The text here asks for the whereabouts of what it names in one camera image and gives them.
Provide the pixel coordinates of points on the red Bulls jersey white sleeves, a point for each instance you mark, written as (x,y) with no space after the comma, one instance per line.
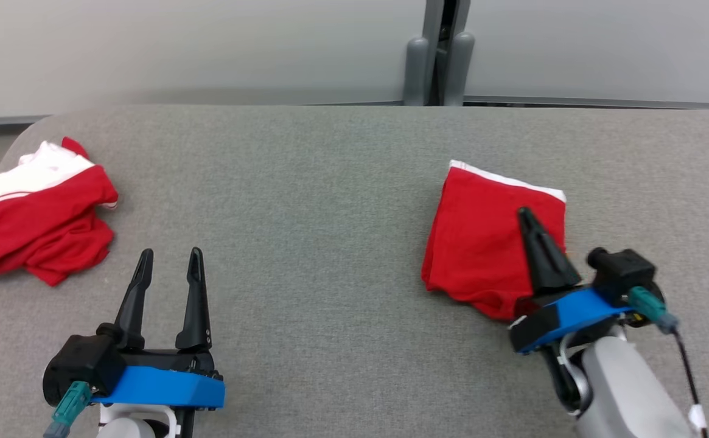
(38,225)

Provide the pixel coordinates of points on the teal right camera connector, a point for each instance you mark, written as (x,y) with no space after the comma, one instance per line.
(652,307)

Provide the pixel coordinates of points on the grey partition post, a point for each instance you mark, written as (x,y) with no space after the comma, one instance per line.
(459,67)
(416,73)

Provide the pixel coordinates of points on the teal camera connector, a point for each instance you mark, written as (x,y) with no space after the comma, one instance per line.
(68,404)
(652,307)

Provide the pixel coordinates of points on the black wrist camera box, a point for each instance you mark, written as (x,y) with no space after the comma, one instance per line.
(83,365)
(625,271)

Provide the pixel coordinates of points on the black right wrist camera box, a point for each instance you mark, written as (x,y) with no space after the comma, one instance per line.
(625,271)

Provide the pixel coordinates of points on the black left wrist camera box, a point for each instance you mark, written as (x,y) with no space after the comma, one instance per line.
(83,365)

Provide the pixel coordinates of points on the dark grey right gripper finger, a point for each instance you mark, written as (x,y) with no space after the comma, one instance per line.
(546,261)

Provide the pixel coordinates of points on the grey fabric padded surface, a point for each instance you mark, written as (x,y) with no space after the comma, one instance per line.
(305,243)

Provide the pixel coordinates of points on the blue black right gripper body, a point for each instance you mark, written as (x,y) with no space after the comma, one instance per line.
(573,313)

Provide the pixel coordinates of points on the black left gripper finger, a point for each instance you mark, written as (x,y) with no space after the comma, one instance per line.
(135,304)
(196,304)

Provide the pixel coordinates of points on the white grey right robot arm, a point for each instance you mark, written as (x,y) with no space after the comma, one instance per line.
(622,389)

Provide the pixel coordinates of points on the teal left camera connector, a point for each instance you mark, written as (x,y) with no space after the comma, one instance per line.
(68,404)

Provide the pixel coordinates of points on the red shorts with white stripe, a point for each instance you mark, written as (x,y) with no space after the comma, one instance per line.
(476,243)

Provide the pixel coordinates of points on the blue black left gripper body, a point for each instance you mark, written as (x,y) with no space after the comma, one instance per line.
(165,386)

